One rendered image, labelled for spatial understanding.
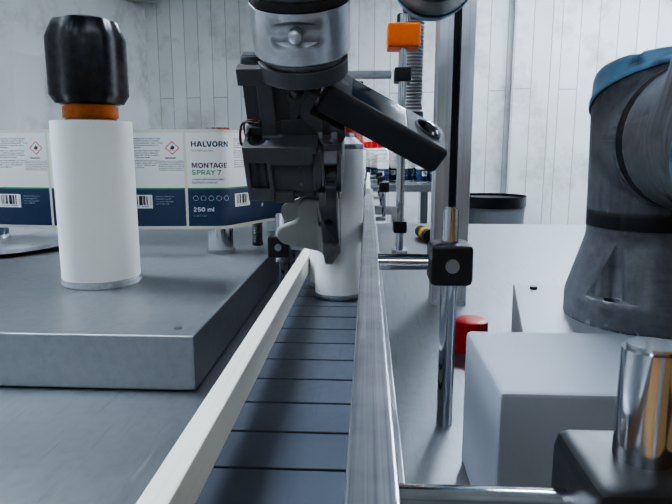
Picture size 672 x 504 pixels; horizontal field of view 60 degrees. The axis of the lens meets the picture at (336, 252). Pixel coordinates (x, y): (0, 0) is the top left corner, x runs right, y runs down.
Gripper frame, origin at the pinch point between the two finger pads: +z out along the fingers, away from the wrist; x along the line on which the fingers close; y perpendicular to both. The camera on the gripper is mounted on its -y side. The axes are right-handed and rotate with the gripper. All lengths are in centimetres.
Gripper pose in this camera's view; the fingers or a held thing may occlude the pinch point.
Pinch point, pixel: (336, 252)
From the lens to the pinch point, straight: 58.7
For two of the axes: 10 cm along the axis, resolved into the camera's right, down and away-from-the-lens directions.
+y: -10.0, -0.1, 0.5
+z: 0.3, 7.7, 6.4
